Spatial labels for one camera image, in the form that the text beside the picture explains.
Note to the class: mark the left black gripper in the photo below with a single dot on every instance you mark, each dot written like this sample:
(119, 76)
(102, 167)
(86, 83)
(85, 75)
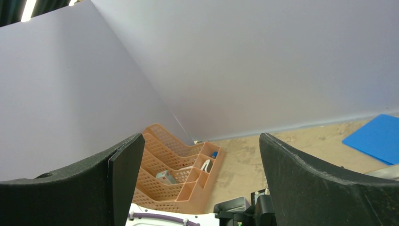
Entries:
(240, 212)

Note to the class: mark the orange plastic file rack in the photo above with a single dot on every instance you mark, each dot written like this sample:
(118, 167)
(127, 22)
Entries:
(163, 151)

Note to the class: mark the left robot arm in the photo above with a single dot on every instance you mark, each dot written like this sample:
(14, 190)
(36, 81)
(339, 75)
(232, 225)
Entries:
(140, 216)

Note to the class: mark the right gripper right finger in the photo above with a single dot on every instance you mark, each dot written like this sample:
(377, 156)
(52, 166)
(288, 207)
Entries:
(308, 191)

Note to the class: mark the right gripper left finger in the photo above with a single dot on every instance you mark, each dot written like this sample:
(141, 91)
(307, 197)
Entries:
(96, 191)

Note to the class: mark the white label box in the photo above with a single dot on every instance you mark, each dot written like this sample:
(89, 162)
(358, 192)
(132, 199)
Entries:
(166, 177)

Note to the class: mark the blue notebook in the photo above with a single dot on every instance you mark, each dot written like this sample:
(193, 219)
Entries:
(379, 138)

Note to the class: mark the white stapler in rack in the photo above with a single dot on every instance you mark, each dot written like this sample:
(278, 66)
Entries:
(207, 166)

